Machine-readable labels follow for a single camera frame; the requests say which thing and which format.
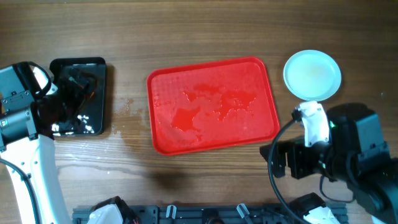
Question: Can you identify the light blue plate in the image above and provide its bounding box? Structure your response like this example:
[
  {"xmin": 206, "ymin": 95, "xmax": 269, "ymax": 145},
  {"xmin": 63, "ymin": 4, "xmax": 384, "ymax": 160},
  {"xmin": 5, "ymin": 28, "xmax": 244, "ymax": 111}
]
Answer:
[{"xmin": 283, "ymin": 50, "xmax": 342, "ymax": 101}]

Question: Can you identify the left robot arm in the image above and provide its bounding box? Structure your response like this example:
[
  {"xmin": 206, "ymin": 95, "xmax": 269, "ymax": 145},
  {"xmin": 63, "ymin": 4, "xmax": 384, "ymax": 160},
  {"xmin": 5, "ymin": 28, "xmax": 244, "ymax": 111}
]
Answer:
[{"xmin": 1, "ymin": 134, "xmax": 72, "ymax": 223}]

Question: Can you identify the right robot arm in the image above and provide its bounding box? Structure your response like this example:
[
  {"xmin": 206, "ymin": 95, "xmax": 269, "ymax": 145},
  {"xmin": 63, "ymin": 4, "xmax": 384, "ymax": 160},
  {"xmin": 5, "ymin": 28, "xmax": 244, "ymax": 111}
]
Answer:
[{"xmin": 259, "ymin": 101, "xmax": 397, "ymax": 223}]

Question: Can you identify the black water tray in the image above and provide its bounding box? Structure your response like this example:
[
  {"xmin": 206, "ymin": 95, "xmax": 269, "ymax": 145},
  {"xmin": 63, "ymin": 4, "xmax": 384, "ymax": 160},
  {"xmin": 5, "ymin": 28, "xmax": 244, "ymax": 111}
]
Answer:
[{"xmin": 49, "ymin": 57, "xmax": 107, "ymax": 137}]

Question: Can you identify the red plastic serving tray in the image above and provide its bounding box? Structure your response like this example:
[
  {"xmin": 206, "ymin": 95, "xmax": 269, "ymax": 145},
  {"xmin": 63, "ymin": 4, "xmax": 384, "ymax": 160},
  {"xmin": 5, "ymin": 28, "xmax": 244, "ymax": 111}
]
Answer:
[{"xmin": 146, "ymin": 57, "xmax": 280, "ymax": 156}]

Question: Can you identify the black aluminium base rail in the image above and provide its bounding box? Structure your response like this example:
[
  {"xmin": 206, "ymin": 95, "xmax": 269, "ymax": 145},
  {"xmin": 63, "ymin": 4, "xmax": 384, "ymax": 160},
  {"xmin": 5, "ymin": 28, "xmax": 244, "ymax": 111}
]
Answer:
[{"xmin": 72, "ymin": 202, "xmax": 348, "ymax": 224}]

